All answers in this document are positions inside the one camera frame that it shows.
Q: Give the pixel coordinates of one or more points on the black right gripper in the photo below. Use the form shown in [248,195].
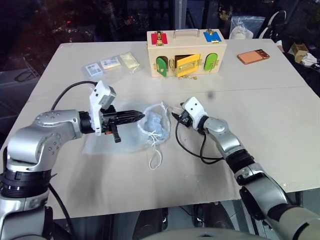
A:
[185,119]

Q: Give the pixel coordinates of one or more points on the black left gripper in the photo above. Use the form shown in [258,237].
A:
[110,120]

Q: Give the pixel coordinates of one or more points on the light blue towel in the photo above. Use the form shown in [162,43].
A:
[155,123]

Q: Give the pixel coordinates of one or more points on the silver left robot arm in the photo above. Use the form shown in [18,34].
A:
[50,120]

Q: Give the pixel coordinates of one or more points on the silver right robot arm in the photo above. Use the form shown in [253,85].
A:
[262,190]

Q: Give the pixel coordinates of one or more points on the clear plastic bag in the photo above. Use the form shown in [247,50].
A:
[105,143]

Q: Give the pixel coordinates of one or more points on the clear zip bag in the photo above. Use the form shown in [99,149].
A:
[246,26]

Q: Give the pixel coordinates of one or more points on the yellow printed packet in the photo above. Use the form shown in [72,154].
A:
[110,63]

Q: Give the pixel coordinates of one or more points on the white printed packet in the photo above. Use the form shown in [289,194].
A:
[93,70]

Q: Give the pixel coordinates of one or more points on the wooden lock box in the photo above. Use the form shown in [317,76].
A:
[187,50]

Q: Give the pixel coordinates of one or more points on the orange smartphone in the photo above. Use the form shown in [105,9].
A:
[252,57]

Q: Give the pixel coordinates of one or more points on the silver robot torso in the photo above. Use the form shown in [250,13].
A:
[210,235]

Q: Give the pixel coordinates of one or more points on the black and white chair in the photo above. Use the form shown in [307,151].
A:
[273,22]

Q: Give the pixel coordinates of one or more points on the small cardboard box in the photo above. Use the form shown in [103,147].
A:
[298,50]

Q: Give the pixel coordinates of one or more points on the crumpled white cloth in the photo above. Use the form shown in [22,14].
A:
[308,59]

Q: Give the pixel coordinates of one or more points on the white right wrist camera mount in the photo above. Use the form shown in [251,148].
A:
[195,108]

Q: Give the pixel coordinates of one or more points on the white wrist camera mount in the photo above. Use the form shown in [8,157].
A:
[100,93]
[195,108]

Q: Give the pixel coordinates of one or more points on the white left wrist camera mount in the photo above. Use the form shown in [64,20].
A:
[100,93]

